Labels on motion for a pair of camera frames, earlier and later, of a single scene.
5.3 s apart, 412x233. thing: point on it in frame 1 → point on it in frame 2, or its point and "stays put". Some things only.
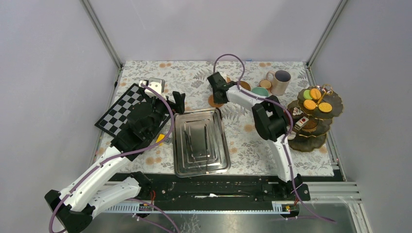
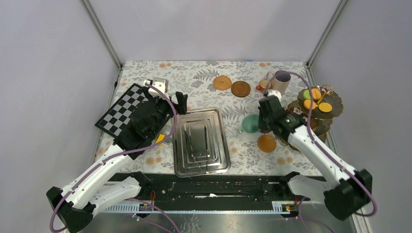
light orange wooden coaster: x=211 y=102 → x=266 y=143
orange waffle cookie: x=309 y=104 stays put
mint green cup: x=260 y=91 → x=250 y=123
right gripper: x=215 y=100 → x=261 y=124
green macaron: x=306 y=95 stays put
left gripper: x=180 y=101 stays put
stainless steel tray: x=200 y=146 stays put
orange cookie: x=315 y=93 stays put
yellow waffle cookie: x=325 y=107 stays put
